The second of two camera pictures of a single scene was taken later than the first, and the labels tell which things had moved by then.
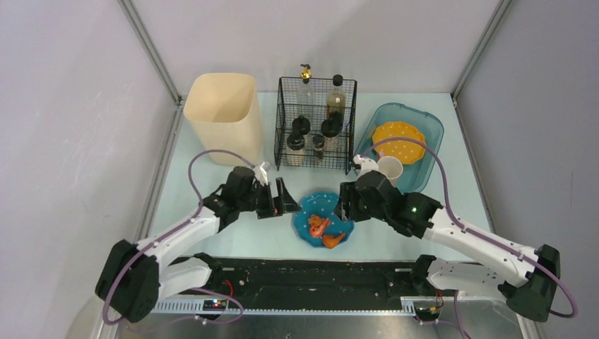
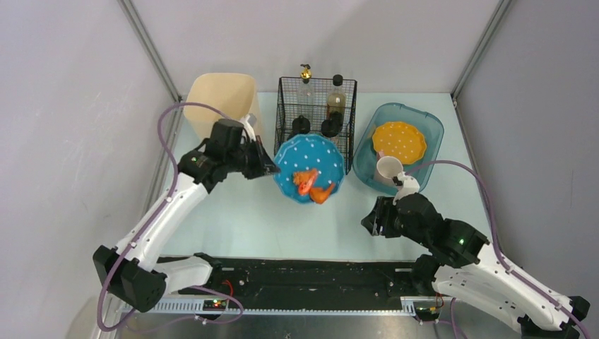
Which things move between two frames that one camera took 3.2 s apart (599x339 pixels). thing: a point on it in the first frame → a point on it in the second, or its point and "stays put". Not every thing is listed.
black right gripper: (350, 205) → (382, 217)
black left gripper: (268, 201) → (255, 160)
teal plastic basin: (414, 176) stays put
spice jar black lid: (301, 126) stays put
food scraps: (317, 227) → (306, 180)
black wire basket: (313, 123) stays put
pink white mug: (390, 167) stays put
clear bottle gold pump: (306, 94) stays put
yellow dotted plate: (407, 151) stays put
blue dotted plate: (323, 204) → (309, 152)
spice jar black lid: (332, 126) stays put
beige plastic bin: (223, 109) stays put
